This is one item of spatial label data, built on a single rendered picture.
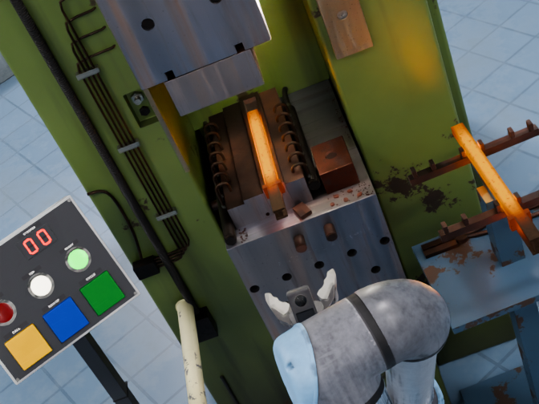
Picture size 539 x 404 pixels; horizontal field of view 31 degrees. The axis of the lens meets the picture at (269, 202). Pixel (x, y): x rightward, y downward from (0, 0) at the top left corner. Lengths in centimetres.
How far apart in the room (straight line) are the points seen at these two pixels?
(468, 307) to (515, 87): 187
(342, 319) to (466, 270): 106
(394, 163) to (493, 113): 146
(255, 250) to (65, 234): 45
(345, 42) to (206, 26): 37
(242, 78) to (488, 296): 76
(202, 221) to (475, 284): 71
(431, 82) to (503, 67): 177
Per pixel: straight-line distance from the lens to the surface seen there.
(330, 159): 231
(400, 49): 231
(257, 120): 249
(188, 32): 203
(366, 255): 239
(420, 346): 136
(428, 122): 245
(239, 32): 205
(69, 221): 221
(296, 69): 267
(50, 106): 228
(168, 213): 244
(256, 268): 235
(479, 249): 239
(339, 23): 222
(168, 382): 339
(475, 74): 414
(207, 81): 209
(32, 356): 222
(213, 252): 256
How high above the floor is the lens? 238
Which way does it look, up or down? 38 degrees down
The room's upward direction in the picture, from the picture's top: 25 degrees counter-clockwise
